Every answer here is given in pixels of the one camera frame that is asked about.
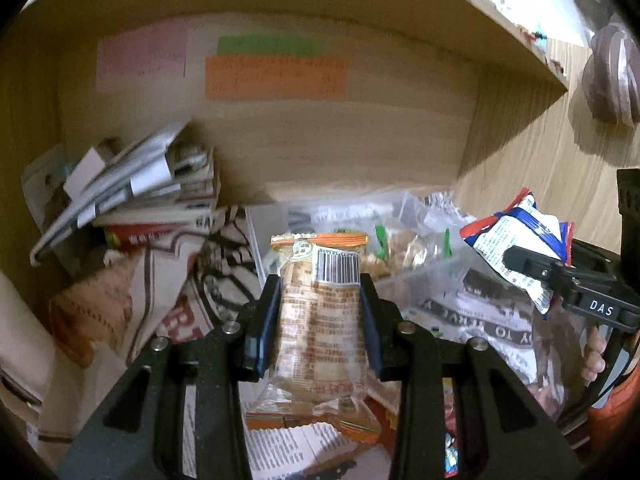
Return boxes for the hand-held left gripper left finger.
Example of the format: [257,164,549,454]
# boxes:
[57,274,283,480]

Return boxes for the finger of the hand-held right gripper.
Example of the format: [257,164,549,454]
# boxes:
[570,237,621,275]
[502,244,640,333]

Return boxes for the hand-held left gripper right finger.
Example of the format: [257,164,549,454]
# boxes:
[357,272,586,480]

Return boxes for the blue white snack packet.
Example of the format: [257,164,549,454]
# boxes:
[460,187,576,316]

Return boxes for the clear biscuit packet orange edges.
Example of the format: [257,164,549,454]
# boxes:
[245,232,381,443]

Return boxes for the clear plastic storage box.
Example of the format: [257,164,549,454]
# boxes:
[244,190,483,293]

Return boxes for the clear packet green strip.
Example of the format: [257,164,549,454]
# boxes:
[370,224,401,281]

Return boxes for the person's right hand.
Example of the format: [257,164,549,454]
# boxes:
[581,332,608,386]

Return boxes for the clear packet brown contents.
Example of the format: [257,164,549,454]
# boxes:
[530,305,591,421]

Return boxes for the printed newspaper pattern cloth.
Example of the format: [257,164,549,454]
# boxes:
[0,205,601,480]

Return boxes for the red snack packet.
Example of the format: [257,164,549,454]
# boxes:
[385,380,462,478]

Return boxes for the orange-red clothing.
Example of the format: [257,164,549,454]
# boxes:
[590,375,640,441]

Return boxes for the wooden desk hutch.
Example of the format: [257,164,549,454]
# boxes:
[0,0,640,311]

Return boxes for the stack of books and papers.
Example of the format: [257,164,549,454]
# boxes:
[22,120,223,266]

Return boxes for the orange sticky note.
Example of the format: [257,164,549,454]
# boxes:
[205,55,347,101]

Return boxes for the green sticky note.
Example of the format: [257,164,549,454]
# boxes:
[217,34,323,57]

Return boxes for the pink sticky note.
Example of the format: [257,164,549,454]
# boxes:
[97,22,188,93]

